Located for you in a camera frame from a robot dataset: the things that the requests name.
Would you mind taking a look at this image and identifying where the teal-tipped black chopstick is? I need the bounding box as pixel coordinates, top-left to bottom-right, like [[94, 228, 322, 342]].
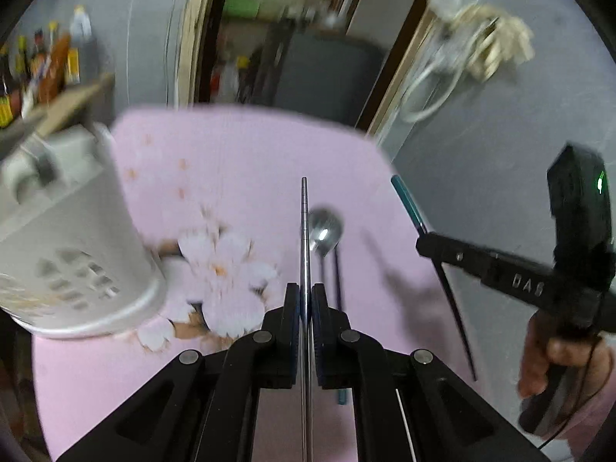
[[332, 244, 349, 406], [390, 174, 479, 383]]

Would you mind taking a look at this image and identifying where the wooden kitchen counter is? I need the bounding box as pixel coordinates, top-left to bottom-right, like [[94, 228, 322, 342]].
[[1, 72, 115, 159]]

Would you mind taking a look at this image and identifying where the person's right hand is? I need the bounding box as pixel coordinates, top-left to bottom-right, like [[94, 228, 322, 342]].
[[518, 311, 614, 403]]

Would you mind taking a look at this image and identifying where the silver spoon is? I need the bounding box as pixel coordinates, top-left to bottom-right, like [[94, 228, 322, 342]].
[[308, 206, 343, 311]]

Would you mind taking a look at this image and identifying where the pink floral table cloth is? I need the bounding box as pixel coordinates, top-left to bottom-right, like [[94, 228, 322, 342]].
[[33, 106, 473, 458]]

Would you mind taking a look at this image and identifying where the white utensil holder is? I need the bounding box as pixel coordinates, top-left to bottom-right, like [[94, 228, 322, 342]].
[[1, 123, 166, 339]]

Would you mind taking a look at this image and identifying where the grey cabinet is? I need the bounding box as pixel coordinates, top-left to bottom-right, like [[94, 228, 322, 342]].
[[251, 26, 385, 126]]

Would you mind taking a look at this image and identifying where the large oil jug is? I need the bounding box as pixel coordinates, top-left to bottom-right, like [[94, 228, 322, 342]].
[[65, 5, 99, 87]]

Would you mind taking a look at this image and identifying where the green box on shelf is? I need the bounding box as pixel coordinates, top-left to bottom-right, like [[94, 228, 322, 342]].
[[223, 0, 260, 20]]

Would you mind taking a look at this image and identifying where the brown sauce pouch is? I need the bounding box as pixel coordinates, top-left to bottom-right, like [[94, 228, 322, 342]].
[[38, 33, 71, 104]]

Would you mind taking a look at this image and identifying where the dark soy sauce bottle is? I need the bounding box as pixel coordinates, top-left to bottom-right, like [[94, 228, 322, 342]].
[[0, 45, 20, 128]]

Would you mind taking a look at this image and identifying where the white hose loop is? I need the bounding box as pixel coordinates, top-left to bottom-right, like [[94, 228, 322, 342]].
[[398, 23, 482, 124]]

